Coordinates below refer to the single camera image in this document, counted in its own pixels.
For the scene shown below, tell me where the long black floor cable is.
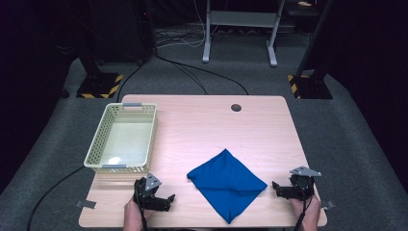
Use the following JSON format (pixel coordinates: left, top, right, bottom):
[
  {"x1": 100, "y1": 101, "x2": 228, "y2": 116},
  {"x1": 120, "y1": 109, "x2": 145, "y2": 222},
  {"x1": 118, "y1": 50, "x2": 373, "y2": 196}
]
[{"x1": 155, "y1": 53, "x2": 250, "y2": 96}]

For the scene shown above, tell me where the curved black floor cable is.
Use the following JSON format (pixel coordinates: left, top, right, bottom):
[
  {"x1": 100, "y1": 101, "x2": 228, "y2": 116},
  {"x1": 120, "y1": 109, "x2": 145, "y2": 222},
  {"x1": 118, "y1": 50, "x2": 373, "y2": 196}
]
[{"x1": 115, "y1": 62, "x2": 146, "y2": 104}]

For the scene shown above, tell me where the cream perforated plastic basket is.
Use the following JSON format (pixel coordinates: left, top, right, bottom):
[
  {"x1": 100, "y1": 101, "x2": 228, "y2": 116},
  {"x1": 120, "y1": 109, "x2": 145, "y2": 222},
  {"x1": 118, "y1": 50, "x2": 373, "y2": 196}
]
[{"x1": 83, "y1": 102, "x2": 159, "y2": 175}]

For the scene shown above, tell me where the person's right hand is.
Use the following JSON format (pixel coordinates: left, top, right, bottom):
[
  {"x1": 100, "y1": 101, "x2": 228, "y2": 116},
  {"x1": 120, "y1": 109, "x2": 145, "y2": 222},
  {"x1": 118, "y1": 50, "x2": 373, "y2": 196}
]
[{"x1": 290, "y1": 193, "x2": 322, "y2": 231}]

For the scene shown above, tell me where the person's left hand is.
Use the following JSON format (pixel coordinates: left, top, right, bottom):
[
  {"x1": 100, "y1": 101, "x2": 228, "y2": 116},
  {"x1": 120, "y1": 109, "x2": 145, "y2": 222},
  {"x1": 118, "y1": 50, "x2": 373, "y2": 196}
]
[{"x1": 123, "y1": 196, "x2": 156, "y2": 231}]

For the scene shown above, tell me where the grey metal desk frame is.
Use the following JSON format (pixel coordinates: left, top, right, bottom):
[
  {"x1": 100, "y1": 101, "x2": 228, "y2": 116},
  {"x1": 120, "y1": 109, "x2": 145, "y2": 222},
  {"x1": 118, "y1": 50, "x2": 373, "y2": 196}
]
[{"x1": 201, "y1": 0, "x2": 287, "y2": 68}]

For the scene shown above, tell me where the grey tape piece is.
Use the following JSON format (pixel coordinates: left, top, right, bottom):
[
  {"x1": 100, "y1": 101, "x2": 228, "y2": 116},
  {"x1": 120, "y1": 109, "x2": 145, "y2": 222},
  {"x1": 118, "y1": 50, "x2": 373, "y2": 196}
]
[
  {"x1": 321, "y1": 199, "x2": 337, "y2": 212},
  {"x1": 75, "y1": 199, "x2": 97, "y2": 210}
]

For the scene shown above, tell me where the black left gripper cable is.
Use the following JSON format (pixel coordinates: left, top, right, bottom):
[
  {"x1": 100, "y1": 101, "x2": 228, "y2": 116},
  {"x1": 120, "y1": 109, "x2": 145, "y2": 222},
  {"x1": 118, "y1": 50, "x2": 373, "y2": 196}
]
[{"x1": 136, "y1": 187, "x2": 149, "y2": 231}]

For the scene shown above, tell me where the black stand with striped base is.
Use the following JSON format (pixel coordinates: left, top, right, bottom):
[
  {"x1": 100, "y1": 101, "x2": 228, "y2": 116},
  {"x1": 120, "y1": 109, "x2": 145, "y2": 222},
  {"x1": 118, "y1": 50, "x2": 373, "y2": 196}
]
[
  {"x1": 287, "y1": 0, "x2": 335, "y2": 100},
  {"x1": 75, "y1": 47, "x2": 124, "y2": 100}
]

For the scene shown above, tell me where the bundle of white cables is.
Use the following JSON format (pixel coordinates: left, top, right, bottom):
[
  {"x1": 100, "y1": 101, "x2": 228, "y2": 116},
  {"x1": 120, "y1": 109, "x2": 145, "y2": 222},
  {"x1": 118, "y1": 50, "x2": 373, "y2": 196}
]
[{"x1": 156, "y1": 0, "x2": 222, "y2": 50}]

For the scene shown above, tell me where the thick black floor cable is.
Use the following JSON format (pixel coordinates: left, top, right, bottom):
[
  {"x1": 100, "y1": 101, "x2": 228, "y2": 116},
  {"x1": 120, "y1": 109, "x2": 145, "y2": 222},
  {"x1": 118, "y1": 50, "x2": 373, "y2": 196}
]
[{"x1": 26, "y1": 166, "x2": 87, "y2": 231}]

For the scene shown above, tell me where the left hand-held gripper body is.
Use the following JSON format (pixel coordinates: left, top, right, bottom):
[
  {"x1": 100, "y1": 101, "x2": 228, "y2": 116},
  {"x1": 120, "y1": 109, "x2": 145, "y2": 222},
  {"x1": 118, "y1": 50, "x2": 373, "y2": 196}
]
[{"x1": 133, "y1": 172, "x2": 163, "y2": 210}]

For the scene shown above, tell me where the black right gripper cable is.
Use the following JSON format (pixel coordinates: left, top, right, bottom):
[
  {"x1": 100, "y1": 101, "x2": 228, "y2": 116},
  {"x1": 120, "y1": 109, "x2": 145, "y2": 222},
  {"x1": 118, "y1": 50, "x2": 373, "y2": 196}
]
[{"x1": 293, "y1": 184, "x2": 314, "y2": 231}]

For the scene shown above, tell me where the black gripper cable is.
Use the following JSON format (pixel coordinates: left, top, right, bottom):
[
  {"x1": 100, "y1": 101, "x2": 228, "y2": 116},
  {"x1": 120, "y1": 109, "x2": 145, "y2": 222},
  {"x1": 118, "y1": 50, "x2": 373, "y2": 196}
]
[
  {"x1": 136, "y1": 187, "x2": 149, "y2": 231},
  {"x1": 293, "y1": 184, "x2": 314, "y2": 231}
]

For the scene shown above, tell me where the black cabinet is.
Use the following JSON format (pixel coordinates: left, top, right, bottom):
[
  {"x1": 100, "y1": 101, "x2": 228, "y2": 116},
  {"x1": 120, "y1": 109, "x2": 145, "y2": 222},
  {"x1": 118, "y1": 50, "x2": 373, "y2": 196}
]
[{"x1": 88, "y1": 0, "x2": 158, "y2": 65}]

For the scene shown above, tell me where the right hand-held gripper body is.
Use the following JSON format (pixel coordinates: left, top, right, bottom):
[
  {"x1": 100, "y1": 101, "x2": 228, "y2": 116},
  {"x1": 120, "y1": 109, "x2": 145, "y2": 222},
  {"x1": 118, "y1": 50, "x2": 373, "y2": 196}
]
[{"x1": 289, "y1": 166, "x2": 322, "y2": 202}]

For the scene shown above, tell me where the blue shirt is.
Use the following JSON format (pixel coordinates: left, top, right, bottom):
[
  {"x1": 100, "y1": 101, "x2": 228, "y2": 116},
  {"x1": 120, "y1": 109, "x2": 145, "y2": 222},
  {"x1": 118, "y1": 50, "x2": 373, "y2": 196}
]
[{"x1": 186, "y1": 147, "x2": 268, "y2": 225}]

